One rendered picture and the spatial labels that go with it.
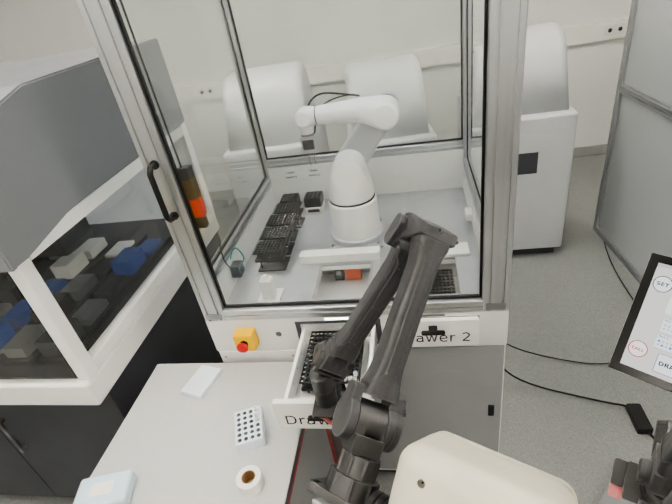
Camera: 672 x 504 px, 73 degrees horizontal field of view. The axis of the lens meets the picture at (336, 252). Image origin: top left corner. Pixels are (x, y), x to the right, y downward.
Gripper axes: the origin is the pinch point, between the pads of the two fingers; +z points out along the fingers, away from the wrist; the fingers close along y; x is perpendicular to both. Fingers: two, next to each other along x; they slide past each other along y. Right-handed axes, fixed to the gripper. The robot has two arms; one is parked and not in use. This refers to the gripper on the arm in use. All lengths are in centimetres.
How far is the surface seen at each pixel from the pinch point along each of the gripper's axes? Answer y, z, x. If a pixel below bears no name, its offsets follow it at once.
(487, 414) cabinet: 35, 46, -47
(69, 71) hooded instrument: 71, -82, 85
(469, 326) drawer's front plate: 35, 1, -40
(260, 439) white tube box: 0.1, 10.8, 23.1
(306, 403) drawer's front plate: 3.2, -2.6, 7.2
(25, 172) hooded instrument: 34, -64, 84
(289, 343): 36.2, 9.2, 21.6
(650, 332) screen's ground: 16, -16, -80
